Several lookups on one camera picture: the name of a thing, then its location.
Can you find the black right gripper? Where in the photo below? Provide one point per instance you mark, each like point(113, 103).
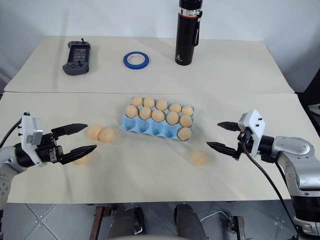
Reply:
point(243, 141)

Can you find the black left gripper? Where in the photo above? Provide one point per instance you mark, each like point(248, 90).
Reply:
point(48, 150)

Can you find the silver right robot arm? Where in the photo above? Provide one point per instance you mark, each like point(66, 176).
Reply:
point(297, 155)

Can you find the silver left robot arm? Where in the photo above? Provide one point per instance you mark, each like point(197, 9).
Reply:
point(8, 156)

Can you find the blue egg tray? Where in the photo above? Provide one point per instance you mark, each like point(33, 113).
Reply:
point(150, 128)

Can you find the tan egg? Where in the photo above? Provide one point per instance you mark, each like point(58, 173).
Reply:
point(199, 158)
point(149, 102)
point(145, 113)
point(162, 104)
point(131, 111)
point(175, 107)
point(185, 121)
point(81, 162)
point(158, 116)
point(137, 101)
point(187, 110)
point(172, 118)
point(184, 134)
point(93, 131)
point(107, 135)

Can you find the grey handheld remote controller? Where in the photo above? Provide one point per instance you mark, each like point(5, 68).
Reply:
point(77, 58)

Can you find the beige table cover sheet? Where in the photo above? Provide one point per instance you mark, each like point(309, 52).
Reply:
point(150, 175)
point(162, 80)

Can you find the black equipment beside table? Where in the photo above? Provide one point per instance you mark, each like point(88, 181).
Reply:
point(311, 100)

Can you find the large dark rounded shape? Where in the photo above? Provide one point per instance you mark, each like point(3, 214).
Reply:
point(188, 222)

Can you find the blue tape roll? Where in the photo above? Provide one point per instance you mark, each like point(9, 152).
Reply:
point(130, 64)

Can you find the small dark rounded shape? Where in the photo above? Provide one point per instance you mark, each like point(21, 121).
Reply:
point(139, 220)

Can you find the black thermos bottle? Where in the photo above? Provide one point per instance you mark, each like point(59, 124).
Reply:
point(186, 37)

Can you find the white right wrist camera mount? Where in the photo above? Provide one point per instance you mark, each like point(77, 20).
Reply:
point(253, 125)

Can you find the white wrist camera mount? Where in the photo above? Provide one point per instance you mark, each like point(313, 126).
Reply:
point(30, 132)
point(253, 125)

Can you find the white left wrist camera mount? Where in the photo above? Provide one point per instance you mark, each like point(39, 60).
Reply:
point(30, 132)

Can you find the rusty metal frame leg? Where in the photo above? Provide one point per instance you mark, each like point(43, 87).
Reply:
point(101, 222)
point(237, 227)

